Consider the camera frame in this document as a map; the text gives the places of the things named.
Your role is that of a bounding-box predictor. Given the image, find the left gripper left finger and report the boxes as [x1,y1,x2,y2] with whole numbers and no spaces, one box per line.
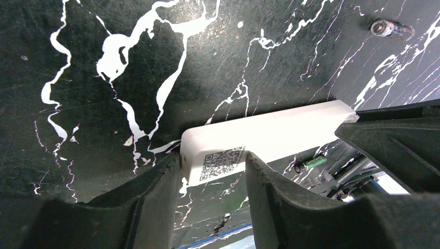
[1,152,180,248]

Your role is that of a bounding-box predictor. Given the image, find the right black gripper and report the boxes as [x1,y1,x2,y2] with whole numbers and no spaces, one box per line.
[335,100,439,193]

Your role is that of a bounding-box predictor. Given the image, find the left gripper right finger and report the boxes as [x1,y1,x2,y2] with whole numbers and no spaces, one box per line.
[245,153,439,248]

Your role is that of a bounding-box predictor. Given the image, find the white remote control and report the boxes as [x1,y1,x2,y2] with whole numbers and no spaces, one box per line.
[180,100,359,187]

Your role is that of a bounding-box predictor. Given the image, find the green battery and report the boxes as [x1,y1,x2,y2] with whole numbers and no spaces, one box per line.
[294,155,326,174]

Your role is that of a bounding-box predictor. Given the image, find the dark battery near centre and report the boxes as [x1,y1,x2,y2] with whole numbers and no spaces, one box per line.
[370,19,415,41]

